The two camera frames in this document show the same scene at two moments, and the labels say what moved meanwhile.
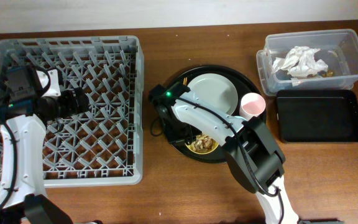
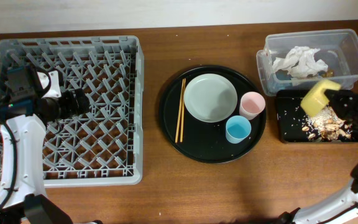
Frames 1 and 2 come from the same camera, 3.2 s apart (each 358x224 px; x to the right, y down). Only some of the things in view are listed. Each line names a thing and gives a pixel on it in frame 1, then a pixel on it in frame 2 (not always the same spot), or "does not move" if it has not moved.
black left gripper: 81,100 does not move
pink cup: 252,104 does not move
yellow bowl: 202,144 to 315,100
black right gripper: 171,134 to 357,110
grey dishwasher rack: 101,145 does not move
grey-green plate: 215,91 does not move
